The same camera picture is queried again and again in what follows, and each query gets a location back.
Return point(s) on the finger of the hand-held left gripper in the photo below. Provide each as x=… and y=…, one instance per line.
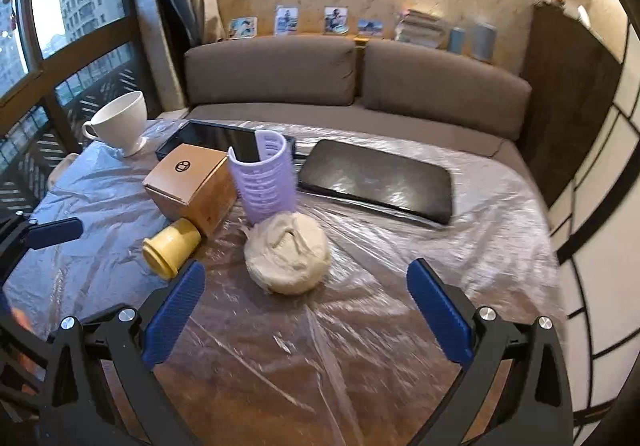
x=52, y=233

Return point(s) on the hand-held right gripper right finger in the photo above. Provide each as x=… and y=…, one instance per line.
x=440, y=316

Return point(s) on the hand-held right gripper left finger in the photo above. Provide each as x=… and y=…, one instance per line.
x=172, y=316

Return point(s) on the yellow plastic cup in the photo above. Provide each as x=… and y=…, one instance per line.
x=170, y=246

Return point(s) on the clear plastic table sheet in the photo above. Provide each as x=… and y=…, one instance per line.
x=375, y=276

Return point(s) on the brown cardboard box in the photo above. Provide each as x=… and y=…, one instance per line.
x=190, y=186

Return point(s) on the white ceramic cup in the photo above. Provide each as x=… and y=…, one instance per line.
x=120, y=120

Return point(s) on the purple plastic cup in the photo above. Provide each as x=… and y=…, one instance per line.
x=262, y=186

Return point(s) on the white panel sliding door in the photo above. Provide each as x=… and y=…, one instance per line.
x=605, y=276

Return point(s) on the black tablet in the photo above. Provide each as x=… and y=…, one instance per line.
x=210, y=138

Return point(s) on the patterned sheer curtain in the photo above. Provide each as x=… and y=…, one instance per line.
x=147, y=25

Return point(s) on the brown sofa back cushion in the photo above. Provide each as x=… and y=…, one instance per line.
x=445, y=85
x=270, y=70

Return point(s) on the window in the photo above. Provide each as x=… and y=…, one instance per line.
x=75, y=0

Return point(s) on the dark wooden cabinet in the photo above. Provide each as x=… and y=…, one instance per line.
x=570, y=100

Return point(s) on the small blue-grey cylinder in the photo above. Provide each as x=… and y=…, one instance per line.
x=456, y=40

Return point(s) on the large grey cylinder speaker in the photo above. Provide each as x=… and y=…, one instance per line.
x=483, y=41

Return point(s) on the photo with white border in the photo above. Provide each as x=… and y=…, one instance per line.
x=243, y=27

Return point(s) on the stack of books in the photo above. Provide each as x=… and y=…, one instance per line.
x=420, y=28

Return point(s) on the wide building photo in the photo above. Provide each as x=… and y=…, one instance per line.
x=370, y=27

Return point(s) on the portrait photo in stand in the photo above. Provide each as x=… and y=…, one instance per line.
x=335, y=20

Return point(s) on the tall upright photo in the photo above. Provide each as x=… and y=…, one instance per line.
x=286, y=20

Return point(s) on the white round lamp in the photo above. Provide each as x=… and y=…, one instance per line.
x=582, y=14

